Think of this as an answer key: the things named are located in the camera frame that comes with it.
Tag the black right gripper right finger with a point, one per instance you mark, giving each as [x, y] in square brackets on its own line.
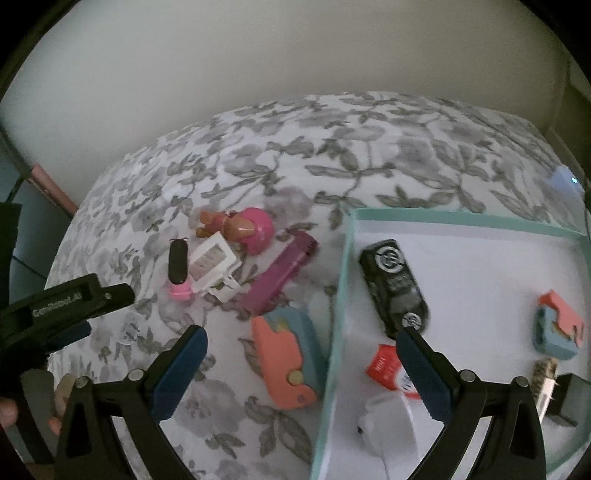
[513, 447]

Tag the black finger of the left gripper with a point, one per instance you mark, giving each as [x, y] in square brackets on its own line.
[59, 316]

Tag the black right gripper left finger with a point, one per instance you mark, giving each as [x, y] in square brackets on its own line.
[89, 447]

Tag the gold rectangular lighter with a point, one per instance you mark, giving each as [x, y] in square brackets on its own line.
[543, 383]

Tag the pink smartwatch black screen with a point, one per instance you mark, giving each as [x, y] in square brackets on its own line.
[179, 285]

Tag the red white tube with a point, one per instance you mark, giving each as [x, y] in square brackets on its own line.
[387, 369]

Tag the white plastic frame piece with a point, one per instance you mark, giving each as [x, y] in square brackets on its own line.
[210, 268]

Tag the large orange blue toy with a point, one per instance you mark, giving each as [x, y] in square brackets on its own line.
[290, 358]

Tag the person's left hand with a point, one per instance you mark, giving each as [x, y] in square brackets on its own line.
[39, 398]

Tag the small orange blue toy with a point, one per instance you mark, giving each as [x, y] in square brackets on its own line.
[558, 330]

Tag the pink edged board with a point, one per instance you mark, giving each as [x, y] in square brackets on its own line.
[47, 186]

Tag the teal shallow cardboard box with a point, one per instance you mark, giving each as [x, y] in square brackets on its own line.
[481, 277]

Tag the black toy car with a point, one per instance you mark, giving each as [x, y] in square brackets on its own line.
[394, 290]

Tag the floral grey white bedspread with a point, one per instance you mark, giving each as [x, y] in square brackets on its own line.
[309, 162]

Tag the pink puppy figurine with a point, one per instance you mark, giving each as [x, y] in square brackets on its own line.
[252, 228]

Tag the purple rectangular bar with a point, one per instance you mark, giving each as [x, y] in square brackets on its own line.
[268, 285]

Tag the white power strip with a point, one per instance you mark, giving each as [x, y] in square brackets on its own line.
[564, 182]

